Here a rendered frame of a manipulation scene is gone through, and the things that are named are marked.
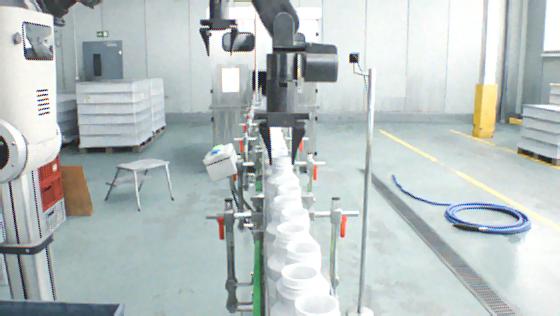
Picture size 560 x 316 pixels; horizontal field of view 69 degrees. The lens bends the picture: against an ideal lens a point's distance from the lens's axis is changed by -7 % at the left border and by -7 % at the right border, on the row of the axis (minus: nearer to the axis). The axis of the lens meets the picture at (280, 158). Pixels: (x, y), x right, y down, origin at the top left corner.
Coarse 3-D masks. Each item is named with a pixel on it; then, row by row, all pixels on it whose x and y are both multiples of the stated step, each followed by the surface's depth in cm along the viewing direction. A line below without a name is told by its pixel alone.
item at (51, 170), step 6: (54, 162) 364; (42, 168) 339; (48, 168) 352; (54, 168) 363; (60, 168) 375; (42, 174) 340; (48, 174) 351; (54, 174) 363; (42, 180) 340; (48, 180) 350
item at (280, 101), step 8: (272, 88) 76; (280, 88) 75; (288, 88) 76; (296, 88) 77; (272, 96) 76; (280, 96) 76; (288, 96) 76; (296, 96) 77; (272, 104) 77; (280, 104) 76; (288, 104) 76; (296, 104) 78; (256, 112) 77; (264, 112) 77; (272, 112) 76; (280, 112) 76; (288, 112) 76; (296, 112) 77; (304, 112) 77; (256, 120) 76
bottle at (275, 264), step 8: (280, 224) 53; (288, 224) 54; (296, 224) 54; (280, 232) 51; (288, 232) 54; (296, 232) 54; (304, 232) 51; (280, 240) 51; (288, 240) 51; (296, 240) 51; (280, 248) 51; (272, 256) 53; (280, 256) 52; (272, 264) 52; (280, 264) 51; (272, 272) 52; (280, 272) 51; (272, 280) 52; (272, 288) 52; (272, 296) 52; (272, 304) 52
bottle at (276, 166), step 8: (272, 160) 80; (280, 160) 79; (288, 160) 80; (272, 168) 80; (280, 168) 79; (288, 168) 80; (272, 176) 80; (280, 176) 79; (288, 176) 80; (272, 184) 79; (272, 192) 80
